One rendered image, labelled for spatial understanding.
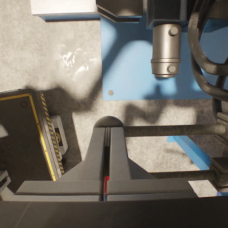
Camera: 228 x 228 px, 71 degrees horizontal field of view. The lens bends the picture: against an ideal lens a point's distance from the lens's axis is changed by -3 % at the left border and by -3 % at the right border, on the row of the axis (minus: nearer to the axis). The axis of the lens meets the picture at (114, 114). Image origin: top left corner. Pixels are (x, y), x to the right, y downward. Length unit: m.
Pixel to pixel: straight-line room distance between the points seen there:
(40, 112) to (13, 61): 0.51
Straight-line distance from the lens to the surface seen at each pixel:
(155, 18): 0.63
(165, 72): 0.64
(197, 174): 0.23
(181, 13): 0.66
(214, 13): 0.64
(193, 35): 0.46
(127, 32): 1.05
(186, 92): 1.14
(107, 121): 0.17
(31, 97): 0.93
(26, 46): 1.28
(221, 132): 0.21
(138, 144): 1.29
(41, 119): 0.94
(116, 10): 0.64
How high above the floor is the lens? 1.14
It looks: 75 degrees down
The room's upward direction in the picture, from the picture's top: 177 degrees clockwise
